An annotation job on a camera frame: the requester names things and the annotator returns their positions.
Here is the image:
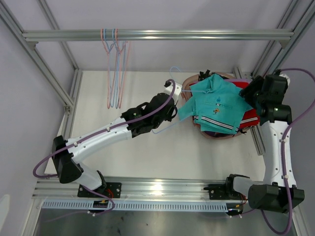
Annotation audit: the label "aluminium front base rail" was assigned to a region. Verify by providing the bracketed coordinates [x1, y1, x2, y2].
[32, 177, 225, 202]

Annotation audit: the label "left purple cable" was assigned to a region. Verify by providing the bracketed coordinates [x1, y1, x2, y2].
[32, 78, 176, 217]

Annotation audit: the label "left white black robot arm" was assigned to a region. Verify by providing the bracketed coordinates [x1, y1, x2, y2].
[52, 92, 179, 197]

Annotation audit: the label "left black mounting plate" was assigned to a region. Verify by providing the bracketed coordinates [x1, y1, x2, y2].
[77, 182, 122, 199]

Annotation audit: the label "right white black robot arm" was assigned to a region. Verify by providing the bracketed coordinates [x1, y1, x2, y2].
[224, 74, 305, 213]

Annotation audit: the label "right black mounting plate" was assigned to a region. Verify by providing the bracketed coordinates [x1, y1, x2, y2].
[203, 184, 240, 200]

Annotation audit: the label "translucent brown plastic basin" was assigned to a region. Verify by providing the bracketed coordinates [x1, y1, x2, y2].
[181, 72, 241, 140]

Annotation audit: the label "lilac trousers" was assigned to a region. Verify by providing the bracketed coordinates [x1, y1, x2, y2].
[204, 78, 254, 138]

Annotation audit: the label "light blue wire hanger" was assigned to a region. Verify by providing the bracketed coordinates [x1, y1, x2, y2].
[103, 28, 121, 109]

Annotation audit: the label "salmon pink wire hanger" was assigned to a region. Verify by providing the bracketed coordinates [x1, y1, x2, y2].
[114, 29, 130, 109]

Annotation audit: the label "black mounting plate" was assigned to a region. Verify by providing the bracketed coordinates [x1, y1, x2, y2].
[77, 182, 122, 199]
[203, 184, 240, 200]

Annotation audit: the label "aluminium hanging rail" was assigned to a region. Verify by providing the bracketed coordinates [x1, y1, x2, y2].
[22, 29, 294, 42]

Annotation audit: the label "teal trousers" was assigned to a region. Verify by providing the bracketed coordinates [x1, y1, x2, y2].
[178, 74, 252, 134]

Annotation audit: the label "slotted grey cable duct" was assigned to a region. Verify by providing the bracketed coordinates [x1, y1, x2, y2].
[42, 200, 228, 212]

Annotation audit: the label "red trousers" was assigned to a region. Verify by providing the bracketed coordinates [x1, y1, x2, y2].
[232, 81, 260, 131]

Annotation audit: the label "pale blue wire hanger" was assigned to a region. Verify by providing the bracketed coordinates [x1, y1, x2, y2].
[151, 65, 210, 135]

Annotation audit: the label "black white patterned trousers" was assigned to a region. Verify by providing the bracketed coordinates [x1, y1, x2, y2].
[198, 69, 215, 81]

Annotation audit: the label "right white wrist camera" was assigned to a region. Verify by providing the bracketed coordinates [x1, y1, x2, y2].
[280, 73, 290, 86]

